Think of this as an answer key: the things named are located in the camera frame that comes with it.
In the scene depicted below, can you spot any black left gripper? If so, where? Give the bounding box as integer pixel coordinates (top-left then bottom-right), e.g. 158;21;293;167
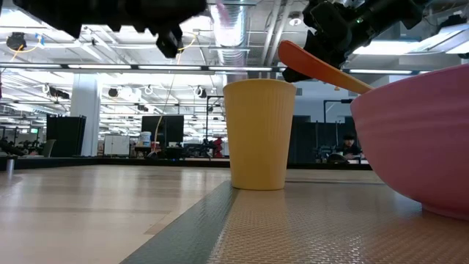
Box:
69;0;208;59

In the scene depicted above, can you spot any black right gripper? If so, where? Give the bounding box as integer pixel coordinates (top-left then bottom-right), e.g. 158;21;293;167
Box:
281;0;371;84

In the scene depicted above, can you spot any fork with orange handle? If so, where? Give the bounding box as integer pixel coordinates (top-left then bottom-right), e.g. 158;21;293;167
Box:
277;40;374;95

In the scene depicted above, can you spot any yellow ribbed cup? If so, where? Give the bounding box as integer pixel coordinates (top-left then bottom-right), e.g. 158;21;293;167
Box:
223;78;297;191

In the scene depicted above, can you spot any pink plastic bowl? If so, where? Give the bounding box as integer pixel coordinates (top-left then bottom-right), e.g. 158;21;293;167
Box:
350;64;469;221

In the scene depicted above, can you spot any long ceiling light strip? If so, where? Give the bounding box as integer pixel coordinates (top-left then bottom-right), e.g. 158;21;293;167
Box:
0;62;274;73

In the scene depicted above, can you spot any black panel screen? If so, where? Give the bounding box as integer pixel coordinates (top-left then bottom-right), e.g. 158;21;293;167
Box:
141;115;185;147

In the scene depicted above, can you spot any person in red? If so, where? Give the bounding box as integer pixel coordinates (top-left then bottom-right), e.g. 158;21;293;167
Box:
213;136;225;159

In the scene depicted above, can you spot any white building pillar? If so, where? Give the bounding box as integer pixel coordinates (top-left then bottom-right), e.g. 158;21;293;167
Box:
70;73;102;158

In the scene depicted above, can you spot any white cabinet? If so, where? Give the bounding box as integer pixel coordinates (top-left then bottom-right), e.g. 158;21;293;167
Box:
103;134;130;157

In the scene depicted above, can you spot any black cabinet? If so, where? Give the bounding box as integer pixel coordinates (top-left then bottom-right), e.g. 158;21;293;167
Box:
46;115;87;158

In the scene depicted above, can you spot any woven placemat with dark border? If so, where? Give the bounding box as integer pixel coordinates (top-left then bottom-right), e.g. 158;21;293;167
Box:
120;179;469;264

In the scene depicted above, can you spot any grey chair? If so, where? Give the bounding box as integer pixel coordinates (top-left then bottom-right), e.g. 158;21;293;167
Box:
40;139;57;158

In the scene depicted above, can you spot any black partition wall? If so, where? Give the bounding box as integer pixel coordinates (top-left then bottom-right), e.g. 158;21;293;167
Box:
289;115;355;164

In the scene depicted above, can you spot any silver ribbed air duct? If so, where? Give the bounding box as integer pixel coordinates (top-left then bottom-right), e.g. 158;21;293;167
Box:
208;3;251;74

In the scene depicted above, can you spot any yellow hanging cable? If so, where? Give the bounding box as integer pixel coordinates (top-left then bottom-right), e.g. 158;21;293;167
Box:
153;34;198;153

